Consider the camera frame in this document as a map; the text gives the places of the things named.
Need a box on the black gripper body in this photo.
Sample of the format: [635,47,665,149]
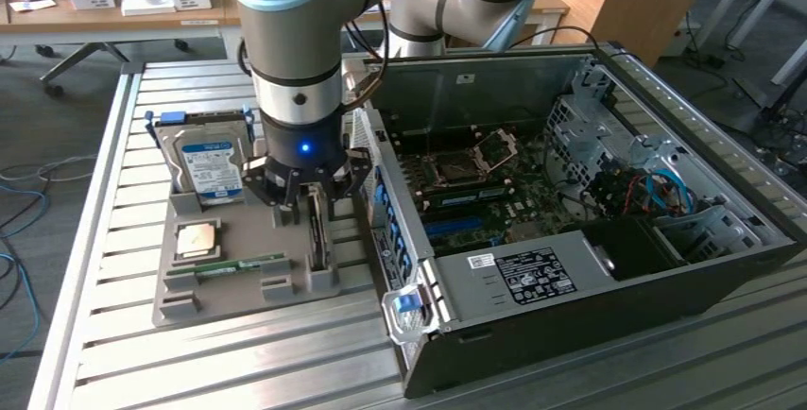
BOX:
[257,107,352,173]

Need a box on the green graphics card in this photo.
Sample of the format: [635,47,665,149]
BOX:
[304,181,333,273]

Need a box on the hard disk with blue caddy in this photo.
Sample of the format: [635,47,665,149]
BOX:
[142,106,264,207]

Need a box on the grey parts rack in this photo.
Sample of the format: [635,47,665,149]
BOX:
[149,182,345,330]

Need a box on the silver CPU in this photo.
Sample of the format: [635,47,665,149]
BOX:
[173,223,218,256]

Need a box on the CPU socket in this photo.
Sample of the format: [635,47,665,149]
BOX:
[426,152,488,185]

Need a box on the RAM stick with label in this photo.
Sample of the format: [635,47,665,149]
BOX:
[426,186,506,210]

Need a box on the green RAM stick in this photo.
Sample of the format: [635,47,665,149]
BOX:
[168,252,286,275]

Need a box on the blue expansion slot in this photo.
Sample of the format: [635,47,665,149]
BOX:
[422,219,488,237]

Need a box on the metal socket cover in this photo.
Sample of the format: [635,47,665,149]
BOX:
[470,127,522,166]

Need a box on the blue case latch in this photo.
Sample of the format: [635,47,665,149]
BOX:
[393,286,422,317]

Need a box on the green motherboard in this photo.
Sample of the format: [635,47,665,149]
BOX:
[389,121,588,258]

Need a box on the silver chipset heatsink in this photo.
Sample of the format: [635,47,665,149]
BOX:
[508,221,550,242]

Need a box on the grey power supply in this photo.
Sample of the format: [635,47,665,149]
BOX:
[432,231,617,325]

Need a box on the silver metal disk bay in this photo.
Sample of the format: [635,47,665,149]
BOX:
[541,93,765,264]

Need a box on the black open PC case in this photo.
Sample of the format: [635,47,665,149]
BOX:
[342,40,799,401]

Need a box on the wooden cabinet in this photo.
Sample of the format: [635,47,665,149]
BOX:
[521,0,724,67]

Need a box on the red disk wire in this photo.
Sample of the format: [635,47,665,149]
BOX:
[621,177,663,216]

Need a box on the blue floor cable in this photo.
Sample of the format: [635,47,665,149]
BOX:
[0,182,50,365]

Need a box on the blue disk wire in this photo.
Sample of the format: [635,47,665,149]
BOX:
[641,168,696,216]

